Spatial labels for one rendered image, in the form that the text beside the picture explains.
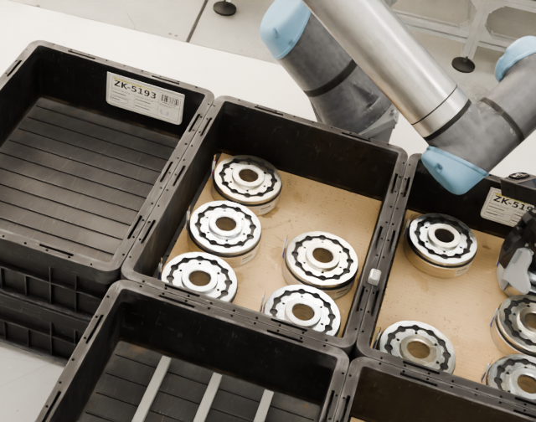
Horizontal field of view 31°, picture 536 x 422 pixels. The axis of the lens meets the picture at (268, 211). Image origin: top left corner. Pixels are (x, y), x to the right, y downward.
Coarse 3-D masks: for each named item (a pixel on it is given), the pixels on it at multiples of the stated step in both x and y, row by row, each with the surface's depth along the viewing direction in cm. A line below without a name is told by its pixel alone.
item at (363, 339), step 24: (408, 168) 140; (408, 192) 136; (384, 240) 129; (384, 264) 126; (360, 336) 117; (384, 360) 115; (408, 360) 115; (456, 384) 114; (480, 384) 114; (528, 408) 113
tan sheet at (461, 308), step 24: (408, 216) 148; (480, 240) 146; (408, 264) 140; (480, 264) 143; (408, 288) 137; (432, 288) 138; (456, 288) 138; (480, 288) 139; (384, 312) 133; (408, 312) 134; (432, 312) 134; (456, 312) 135; (480, 312) 136; (456, 336) 132; (480, 336) 133; (456, 360) 129; (480, 360) 130
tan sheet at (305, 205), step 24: (288, 192) 148; (312, 192) 148; (336, 192) 149; (264, 216) 143; (288, 216) 144; (312, 216) 145; (336, 216) 145; (360, 216) 146; (264, 240) 140; (288, 240) 140; (360, 240) 142; (264, 264) 136; (360, 264) 139; (240, 288) 132; (264, 288) 133
